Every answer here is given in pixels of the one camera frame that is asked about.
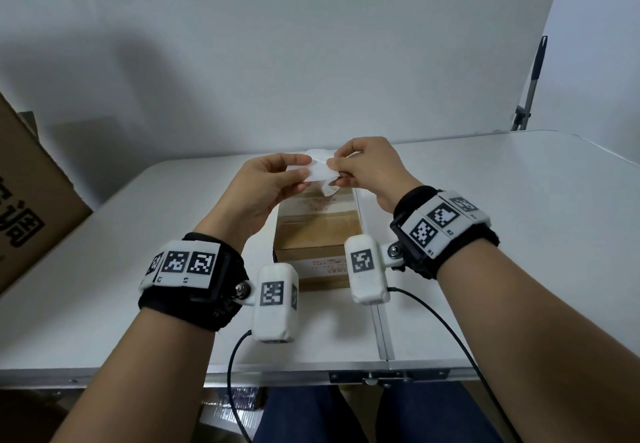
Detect person's left hand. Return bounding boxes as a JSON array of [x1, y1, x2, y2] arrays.
[[194, 153, 314, 254]]

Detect person's right hand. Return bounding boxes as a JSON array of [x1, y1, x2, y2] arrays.
[[326, 136, 424, 214]]

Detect white paper piece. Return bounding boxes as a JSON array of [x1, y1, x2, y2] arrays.
[[287, 149, 347, 197]]

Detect person's left forearm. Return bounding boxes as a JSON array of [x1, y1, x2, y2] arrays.
[[50, 307, 217, 443]]

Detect person's right forearm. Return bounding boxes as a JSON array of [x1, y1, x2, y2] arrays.
[[436, 239, 640, 443]]

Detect small brown cardboard box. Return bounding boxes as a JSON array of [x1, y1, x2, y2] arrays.
[[272, 183, 364, 292]]

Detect black right wristband with markers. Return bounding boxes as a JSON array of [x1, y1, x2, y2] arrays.
[[389, 185, 500, 280]]

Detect black wristband with markers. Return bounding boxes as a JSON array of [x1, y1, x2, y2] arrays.
[[138, 232, 250, 333], [389, 185, 500, 280]]

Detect black left wristband with markers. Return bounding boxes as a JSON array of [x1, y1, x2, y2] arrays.
[[138, 232, 250, 333]]

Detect metal table latch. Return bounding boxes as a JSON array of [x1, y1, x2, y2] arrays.
[[328, 370, 452, 388]]

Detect grey pole with black grip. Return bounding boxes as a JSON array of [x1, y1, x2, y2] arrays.
[[510, 35, 549, 132]]

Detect plastic wrapped packet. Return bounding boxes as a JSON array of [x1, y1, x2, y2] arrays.
[[199, 386, 269, 443]]

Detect person's blue trousers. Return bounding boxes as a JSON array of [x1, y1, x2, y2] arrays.
[[252, 382, 504, 443]]

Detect large brown cardboard box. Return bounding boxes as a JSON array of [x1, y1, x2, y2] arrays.
[[0, 91, 94, 294]]

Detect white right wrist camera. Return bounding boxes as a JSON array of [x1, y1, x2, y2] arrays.
[[344, 234, 391, 306]]

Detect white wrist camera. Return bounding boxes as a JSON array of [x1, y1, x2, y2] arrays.
[[344, 234, 391, 306], [251, 263, 300, 344]]

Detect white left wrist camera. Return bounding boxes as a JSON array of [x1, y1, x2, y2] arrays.
[[251, 263, 300, 344]]

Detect black right camera cable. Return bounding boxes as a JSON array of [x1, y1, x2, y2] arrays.
[[387, 286, 524, 443]]

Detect black camera cable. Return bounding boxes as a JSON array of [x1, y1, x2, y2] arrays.
[[387, 286, 524, 443], [226, 330, 254, 443]]

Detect black left camera cable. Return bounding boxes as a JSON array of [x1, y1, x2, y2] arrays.
[[226, 330, 254, 443]]

